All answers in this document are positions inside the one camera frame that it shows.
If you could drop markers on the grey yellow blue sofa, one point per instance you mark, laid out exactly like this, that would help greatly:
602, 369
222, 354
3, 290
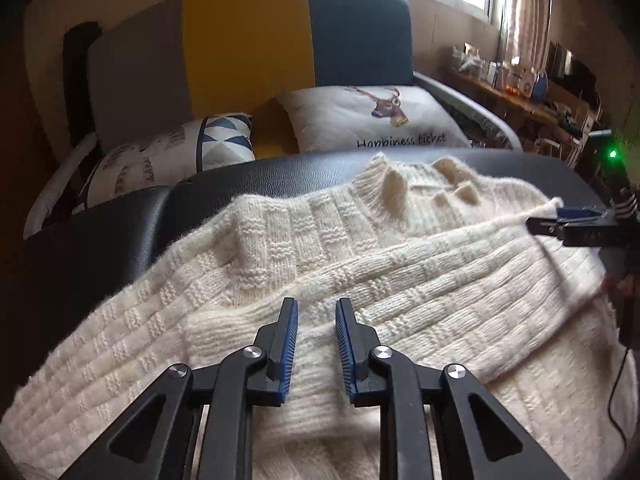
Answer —
245, 45

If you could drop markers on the beige curtain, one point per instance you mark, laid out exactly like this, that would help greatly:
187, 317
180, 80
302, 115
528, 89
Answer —
520, 20

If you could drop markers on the black electronic device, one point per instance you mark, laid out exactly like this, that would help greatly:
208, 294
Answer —
570, 67

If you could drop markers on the black panel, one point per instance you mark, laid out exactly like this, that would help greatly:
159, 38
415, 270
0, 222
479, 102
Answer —
77, 75

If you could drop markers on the row of small bottles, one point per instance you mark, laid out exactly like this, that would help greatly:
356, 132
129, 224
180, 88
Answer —
500, 77

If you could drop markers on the wooden side table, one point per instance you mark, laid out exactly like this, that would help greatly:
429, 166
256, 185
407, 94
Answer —
525, 105

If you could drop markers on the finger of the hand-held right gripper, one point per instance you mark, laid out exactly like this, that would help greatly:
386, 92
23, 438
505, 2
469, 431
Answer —
575, 234
577, 212

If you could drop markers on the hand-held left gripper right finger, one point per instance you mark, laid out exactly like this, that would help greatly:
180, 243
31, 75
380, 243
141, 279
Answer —
345, 345

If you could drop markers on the white triangle pattern pillow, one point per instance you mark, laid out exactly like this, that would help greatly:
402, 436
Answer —
165, 150

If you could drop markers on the white knitted sweater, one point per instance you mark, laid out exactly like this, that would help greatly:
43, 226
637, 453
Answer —
400, 270

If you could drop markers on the white deer print pillow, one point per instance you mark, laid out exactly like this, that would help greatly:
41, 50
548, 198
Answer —
340, 120

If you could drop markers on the black leather bench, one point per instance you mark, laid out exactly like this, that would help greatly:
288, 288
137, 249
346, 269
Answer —
100, 240

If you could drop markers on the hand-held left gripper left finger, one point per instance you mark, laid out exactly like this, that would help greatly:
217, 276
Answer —
288, 345

